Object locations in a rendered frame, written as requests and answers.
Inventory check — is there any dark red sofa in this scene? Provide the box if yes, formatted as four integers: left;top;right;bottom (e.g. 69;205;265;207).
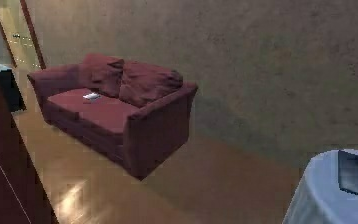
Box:
26;52;199;181

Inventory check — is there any small white remote control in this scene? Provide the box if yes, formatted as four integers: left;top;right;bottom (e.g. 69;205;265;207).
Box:
82;92;102;102

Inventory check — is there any pale blue round table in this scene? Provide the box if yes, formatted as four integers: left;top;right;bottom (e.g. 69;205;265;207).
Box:
281;148;358;224

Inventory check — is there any black side table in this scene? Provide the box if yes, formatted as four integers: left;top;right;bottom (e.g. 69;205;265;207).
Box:
0;59;27;113

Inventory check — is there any brown framed doorway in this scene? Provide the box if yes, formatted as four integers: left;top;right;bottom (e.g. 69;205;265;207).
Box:
0;0;47;71

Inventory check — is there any black laptop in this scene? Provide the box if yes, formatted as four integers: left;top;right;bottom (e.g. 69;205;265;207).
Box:
337;149;358;201

